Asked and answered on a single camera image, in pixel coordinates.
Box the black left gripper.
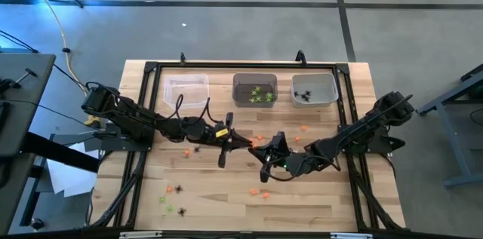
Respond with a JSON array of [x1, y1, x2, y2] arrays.
[[209, 112, 253, 168]]

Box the black aluminium table frame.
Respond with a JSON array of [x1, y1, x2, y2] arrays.
[[90, 60, 407, 232]]

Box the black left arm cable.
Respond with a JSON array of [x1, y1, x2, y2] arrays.
[[165, 93, 227, 125]]

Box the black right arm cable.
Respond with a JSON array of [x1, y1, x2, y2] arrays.
[[259, 152, 343, 183]]

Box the blue-grey table frame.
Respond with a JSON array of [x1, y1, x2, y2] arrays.
[[416, 63, 483, 188]]

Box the grey translucent plastic bin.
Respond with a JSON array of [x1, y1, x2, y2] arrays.
[[232, 72, 279, 109]]

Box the white frame bracket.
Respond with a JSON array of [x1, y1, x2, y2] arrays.
[[330, 232, 374, 239], [118, 231, 163, 239]]

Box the black stand beam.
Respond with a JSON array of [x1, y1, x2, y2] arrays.
[[22, 131, 101, 174]]

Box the clear plastic bin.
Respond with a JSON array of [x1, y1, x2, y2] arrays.
[[163, 73, 211, 109]]

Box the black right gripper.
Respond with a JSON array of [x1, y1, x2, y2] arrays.
[[248, 132, 303, 182]]

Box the white plastic bin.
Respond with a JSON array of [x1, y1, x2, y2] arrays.
[[289, 72, 340, 109]]

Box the yellow extension cord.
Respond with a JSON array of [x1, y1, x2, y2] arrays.
[[18, 0, 102, 127]]

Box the white paper sheets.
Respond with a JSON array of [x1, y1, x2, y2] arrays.
[[47, 144, 99, 198]]

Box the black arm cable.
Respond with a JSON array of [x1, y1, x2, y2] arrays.
[[165, 93, 227, 125], [259, 152, 343, 183]]

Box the black tool on desk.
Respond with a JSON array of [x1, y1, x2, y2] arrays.
[[0, 67, 38, 93]]

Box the grey desk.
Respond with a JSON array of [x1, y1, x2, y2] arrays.
[[0, 53, 57, 239]]

